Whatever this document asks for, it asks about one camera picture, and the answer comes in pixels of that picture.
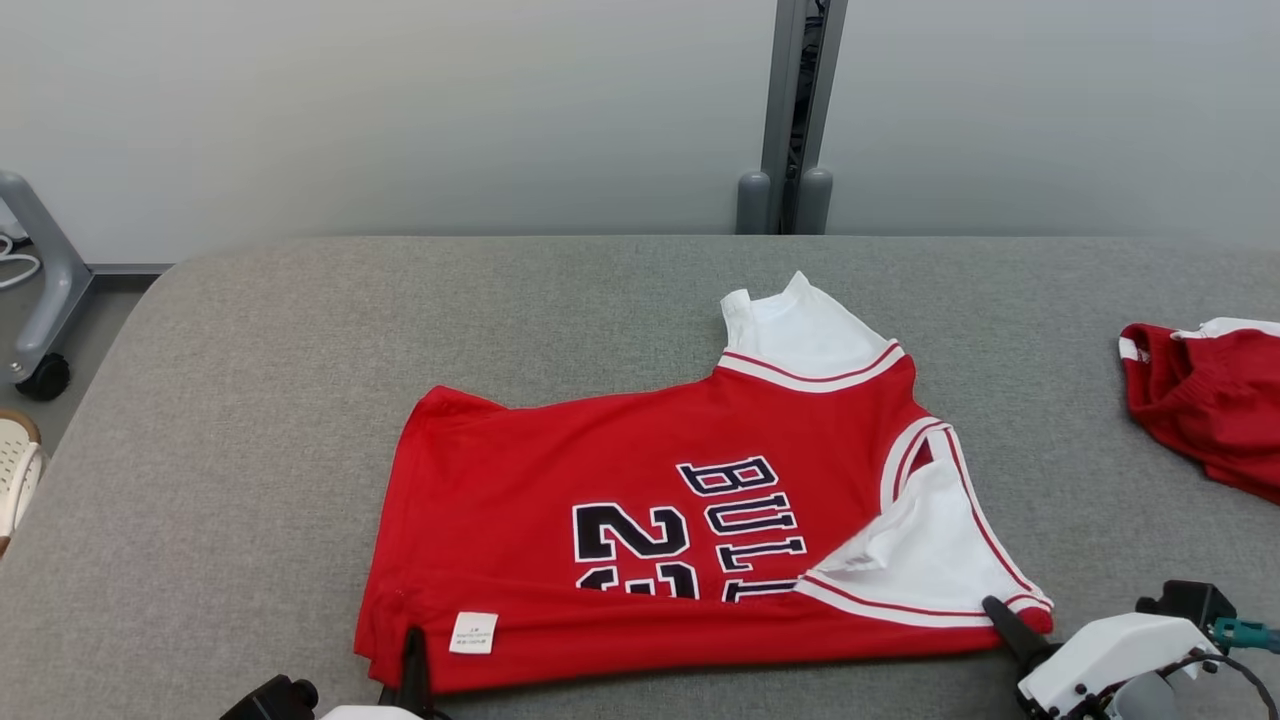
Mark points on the grey partition post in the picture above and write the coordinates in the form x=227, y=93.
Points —
x=785, y=100

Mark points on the red shorts white trim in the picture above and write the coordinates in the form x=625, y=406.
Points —
x=1210, y=410

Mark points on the black caster wheel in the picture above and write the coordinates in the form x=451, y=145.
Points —
x=45, y=378

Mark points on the white perforated slipper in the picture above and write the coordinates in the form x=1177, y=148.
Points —
x=18, y=480

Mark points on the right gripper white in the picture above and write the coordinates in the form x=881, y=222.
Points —
x=1120, y=650

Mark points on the grey tubular cart leg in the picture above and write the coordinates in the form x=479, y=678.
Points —
x=60, y=290

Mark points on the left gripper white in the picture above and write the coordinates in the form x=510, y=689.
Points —
x=370, y=714

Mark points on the red Bulls basketball jersey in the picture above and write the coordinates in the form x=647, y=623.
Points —
x=560, y=450

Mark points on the grey fabric sofa seat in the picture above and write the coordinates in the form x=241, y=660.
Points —
x=250, y=350

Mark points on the grey cylinder post foot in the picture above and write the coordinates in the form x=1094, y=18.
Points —
x=753, y=205
x=815, y=203

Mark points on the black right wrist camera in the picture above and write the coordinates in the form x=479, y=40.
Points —
x=1185, y=603

